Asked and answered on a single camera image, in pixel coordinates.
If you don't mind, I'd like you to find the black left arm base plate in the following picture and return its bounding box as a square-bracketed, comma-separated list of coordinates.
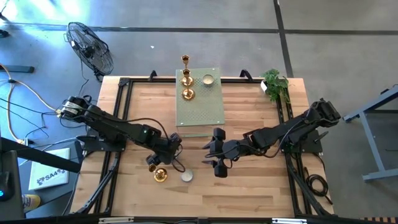
[76, 134, 127, 153]

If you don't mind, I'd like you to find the blue grey desk frame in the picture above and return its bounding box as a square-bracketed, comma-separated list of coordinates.
[343, 84, 398, 183]

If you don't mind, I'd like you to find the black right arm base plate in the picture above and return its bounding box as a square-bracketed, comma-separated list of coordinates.
[281, 129, 324, 155]

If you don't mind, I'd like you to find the black stand base bar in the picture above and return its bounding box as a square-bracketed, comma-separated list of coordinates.
[0, 64, 35, 74]

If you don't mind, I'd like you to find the green plant in white pot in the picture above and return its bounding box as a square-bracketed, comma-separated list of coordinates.
[260, 68, 292, 105]

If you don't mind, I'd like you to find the green perforated metal shelf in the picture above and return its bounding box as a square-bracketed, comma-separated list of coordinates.
[175, 67, 226, 139]

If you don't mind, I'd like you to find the black floor fan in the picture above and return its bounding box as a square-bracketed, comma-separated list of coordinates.
[64, 21, 114, 82]

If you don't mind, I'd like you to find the orange floor cable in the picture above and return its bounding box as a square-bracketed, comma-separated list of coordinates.
[0, 63, 62, 144]

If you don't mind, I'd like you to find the black metal table frame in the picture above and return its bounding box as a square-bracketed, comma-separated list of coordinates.
[73, 76, 335, 218]

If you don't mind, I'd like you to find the white printed box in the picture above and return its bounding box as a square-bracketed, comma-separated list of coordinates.
[28, 147, 71, 191]

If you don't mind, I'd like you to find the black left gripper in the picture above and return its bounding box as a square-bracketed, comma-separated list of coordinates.
[146, 133, 184, 166]

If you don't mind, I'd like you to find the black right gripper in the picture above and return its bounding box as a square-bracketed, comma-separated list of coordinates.
[201, 127, 248, 179]

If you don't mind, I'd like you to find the silver metal bracket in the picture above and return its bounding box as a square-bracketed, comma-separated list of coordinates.
[98, 217, 134, 224]
[272, 217, 308, 224]

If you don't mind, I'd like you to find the black device with blue light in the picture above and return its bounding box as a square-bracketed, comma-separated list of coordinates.
[0, 150, 25, 220]

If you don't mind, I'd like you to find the black coiled cable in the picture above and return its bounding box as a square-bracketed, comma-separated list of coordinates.
[303, 166, 333, 206]

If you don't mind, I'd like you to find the brass candlestick holder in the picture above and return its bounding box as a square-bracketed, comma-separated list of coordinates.
[148, 164, 169, 183]
[182, 68, 196, 101]
[181, 54, 195, 88]

